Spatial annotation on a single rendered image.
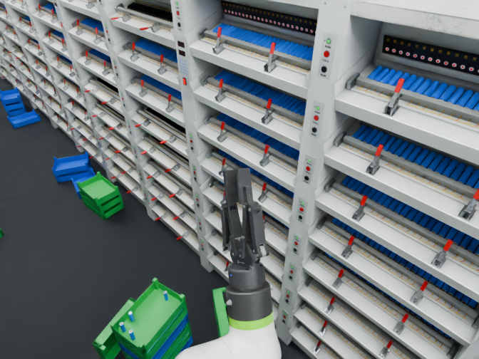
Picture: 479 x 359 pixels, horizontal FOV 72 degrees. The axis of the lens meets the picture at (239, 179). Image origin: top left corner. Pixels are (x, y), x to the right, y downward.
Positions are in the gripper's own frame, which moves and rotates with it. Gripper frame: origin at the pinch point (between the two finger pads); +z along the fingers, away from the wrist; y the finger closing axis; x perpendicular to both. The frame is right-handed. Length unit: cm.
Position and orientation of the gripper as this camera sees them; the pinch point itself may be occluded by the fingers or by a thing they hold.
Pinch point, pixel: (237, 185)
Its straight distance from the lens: 68.1
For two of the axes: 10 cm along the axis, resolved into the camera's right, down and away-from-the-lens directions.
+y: 5.7, -0.5, -8.2
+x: -8.1, 0.9, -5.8
